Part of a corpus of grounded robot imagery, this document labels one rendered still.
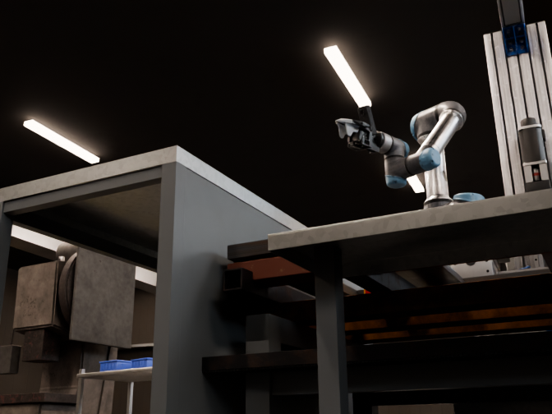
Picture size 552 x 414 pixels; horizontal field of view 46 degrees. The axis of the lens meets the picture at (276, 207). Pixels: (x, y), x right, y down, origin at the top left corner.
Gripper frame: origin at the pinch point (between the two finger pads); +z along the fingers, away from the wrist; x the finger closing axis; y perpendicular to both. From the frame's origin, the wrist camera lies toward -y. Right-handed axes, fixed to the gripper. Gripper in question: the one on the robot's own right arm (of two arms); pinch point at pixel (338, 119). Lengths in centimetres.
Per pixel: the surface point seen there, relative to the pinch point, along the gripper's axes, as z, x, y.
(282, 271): 56, -40, 64
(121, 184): 85, -13, 46
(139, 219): 59, 26, 45
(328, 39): -229, 250, -211
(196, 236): 71, -26, 57
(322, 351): 69, -68, 82
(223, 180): 60, -19, 40
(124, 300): -181, 489, 32
